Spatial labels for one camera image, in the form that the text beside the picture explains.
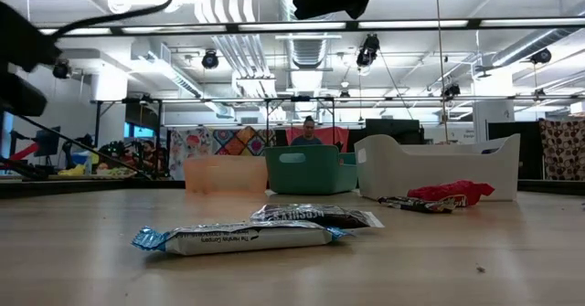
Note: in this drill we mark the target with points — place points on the white Hershey's cookies creme bar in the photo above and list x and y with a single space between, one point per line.
247 242

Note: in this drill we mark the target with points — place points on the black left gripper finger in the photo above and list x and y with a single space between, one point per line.
18 96

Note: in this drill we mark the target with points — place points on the white pillar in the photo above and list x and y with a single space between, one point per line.
493 119

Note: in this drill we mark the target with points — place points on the black partition panel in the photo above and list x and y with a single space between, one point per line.
530 150

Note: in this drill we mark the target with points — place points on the red hanging cloth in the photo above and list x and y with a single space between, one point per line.
336 137

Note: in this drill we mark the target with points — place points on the white floral cloth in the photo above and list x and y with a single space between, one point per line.
194 144

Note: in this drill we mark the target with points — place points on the black ceiling camera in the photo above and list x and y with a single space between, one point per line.
451 91
210 60
541 56
61 69
368 50

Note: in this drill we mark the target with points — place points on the dark Hershey's chocolate bar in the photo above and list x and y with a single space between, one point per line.
315 215
411 203

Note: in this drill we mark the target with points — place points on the orange translucent plastic bin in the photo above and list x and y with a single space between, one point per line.
226 173

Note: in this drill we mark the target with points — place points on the person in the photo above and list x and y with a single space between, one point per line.
148 155
307 134

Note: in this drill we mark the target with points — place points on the black hanging panel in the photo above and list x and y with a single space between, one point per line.
141 114

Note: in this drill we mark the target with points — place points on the teal plastic bin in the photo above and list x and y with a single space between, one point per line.
311 173

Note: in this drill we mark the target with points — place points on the white plastic bin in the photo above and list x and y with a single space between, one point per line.
420 169

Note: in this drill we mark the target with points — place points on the teal lit screen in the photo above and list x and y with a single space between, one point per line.
141 132

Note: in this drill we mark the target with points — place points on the black background rig frame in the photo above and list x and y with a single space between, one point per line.
301 98

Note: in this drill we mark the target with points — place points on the black aluminium rig frame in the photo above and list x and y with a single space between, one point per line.
27 189

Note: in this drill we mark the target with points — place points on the red slanted bar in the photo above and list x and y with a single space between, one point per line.
23 151

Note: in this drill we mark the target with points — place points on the small dark crumb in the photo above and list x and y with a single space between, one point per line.
480 268

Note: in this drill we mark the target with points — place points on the colourful patchwork quilt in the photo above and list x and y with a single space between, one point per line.
237 141

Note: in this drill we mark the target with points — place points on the brown dotted curtain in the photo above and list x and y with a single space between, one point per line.
564 150

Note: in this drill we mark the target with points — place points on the round silver ventilation duct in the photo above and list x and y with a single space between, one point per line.
311 50

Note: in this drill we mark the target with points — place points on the red KitKat bar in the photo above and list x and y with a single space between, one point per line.
450 191

